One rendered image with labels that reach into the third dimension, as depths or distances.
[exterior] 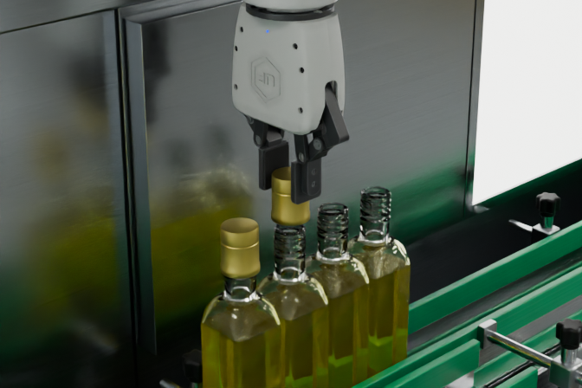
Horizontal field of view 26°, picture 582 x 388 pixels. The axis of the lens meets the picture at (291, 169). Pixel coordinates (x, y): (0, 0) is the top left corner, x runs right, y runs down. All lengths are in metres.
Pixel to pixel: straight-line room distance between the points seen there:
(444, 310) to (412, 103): 0.23
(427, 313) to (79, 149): 0.46
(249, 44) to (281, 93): 0.05
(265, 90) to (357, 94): 0.28
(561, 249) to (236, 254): 0.59
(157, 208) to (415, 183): 0.38
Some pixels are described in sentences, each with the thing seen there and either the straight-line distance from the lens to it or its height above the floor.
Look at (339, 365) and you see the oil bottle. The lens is 1.23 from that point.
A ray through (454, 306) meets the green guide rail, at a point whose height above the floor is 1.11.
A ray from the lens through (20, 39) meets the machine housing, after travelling 1.10.
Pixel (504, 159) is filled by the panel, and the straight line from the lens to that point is 1.59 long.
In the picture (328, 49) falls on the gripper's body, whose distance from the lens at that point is 1.05.
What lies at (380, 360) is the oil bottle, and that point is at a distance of 1.27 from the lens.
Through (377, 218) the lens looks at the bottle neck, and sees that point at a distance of 1.22.
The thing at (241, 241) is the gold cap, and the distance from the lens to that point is 1.09.
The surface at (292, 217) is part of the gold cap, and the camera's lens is 1.12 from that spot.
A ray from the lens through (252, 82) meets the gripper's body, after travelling 1.09.
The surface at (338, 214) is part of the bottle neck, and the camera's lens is 1.17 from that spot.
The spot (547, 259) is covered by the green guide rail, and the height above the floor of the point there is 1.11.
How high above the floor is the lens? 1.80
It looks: 23 degrees down
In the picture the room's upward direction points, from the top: straight up
